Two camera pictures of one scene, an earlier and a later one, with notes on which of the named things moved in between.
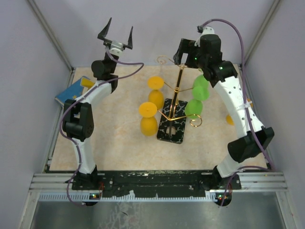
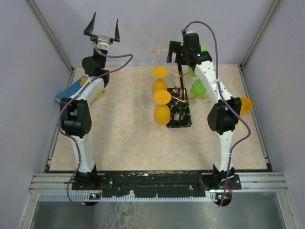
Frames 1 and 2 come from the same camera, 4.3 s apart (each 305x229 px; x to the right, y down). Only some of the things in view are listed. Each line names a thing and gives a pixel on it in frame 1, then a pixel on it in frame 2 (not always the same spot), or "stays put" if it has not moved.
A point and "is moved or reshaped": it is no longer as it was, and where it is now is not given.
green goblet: (200, 90) is moved or reshaped
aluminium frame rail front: (249, 182) stays put
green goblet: (193, 107) to (203, 47)
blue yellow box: (75, 90) stays put
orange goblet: (149, 124) to (162, 113)
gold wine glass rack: (172, 123) is moved or reshaped
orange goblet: (156, 83) to (159, 72)
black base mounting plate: (161, 183) stays put
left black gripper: (102, 34) to (89, 29)
